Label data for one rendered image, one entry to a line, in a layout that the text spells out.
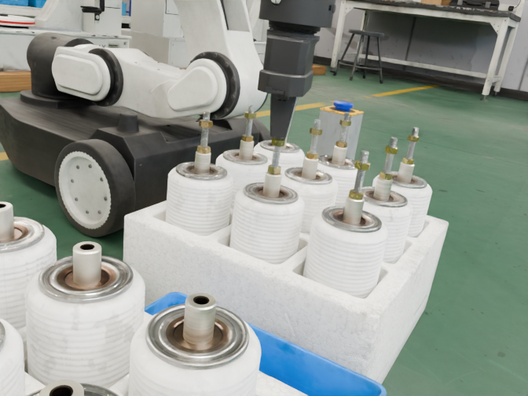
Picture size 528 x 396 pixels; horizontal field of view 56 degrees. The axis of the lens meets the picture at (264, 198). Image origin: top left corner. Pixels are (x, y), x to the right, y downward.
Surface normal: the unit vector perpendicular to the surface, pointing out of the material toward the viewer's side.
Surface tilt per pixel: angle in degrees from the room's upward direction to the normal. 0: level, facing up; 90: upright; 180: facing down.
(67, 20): 90
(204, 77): 90
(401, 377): 0
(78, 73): 90
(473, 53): 90
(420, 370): 0
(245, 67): 55
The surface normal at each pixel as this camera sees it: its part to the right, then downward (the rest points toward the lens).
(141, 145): 0.68, -0.45
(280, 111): -0.20, 0.32
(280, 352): -0.49, 0.21
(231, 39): 0.82, -0.07
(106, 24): 0.83, 0.29
